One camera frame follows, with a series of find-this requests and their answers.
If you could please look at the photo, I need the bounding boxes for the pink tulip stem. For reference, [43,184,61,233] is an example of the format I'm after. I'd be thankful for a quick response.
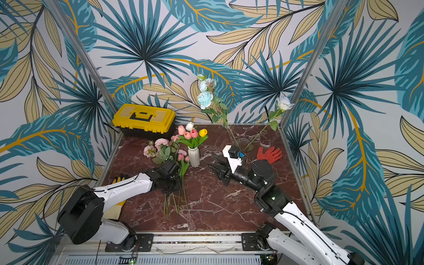
[178,154,189,202]
[178,153,190,208]

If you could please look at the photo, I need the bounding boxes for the pink peony spray stem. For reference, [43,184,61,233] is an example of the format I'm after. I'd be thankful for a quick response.
[152,139,179,216]

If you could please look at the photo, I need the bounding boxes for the pink carnation flower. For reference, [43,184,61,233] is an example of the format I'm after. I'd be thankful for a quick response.
[178,149,187,156]

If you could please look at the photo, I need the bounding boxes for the magenta rose stem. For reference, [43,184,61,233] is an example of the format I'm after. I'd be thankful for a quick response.
[171,135,180,142]

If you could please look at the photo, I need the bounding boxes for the light pink peony bunch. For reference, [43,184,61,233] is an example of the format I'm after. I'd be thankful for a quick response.
[143,145,157,158]

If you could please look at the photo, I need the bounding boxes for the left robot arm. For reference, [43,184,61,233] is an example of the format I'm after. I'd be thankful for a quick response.
[57,160,182,252]

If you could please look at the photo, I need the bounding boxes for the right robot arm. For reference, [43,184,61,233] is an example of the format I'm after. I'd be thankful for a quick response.
[209,156,365,265]

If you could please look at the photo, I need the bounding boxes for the clear glass vase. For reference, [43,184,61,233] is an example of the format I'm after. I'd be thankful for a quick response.
[236,138,254,163]

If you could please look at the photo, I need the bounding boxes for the white ribbed vase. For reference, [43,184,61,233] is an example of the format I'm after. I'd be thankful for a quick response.
[188,148,200,167]

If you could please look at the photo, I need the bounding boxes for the tulip bouquet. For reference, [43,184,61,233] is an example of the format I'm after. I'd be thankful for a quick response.
[178,122,208,149]

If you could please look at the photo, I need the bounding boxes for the red glove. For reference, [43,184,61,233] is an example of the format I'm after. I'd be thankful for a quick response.
[256,147,282,164]

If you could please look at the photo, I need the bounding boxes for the yellow black toolbox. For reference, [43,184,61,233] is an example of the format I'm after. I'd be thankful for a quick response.
[112,104,176,141]

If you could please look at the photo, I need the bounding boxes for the tall pink white flower spray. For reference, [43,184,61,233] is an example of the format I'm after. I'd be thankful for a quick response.
[197,74,240,148]

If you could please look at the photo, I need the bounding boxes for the white rose stem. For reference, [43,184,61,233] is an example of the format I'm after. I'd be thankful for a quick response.
[244,95,295,151]

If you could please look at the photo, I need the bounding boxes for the aluminium front rail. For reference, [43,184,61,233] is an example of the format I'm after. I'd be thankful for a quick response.
[51,231,273,263]

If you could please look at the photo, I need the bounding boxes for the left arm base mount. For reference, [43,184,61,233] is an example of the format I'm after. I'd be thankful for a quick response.
[105,234,154,252]

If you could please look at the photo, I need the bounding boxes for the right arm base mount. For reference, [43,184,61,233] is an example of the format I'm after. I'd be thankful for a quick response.
[241,233,272,251]

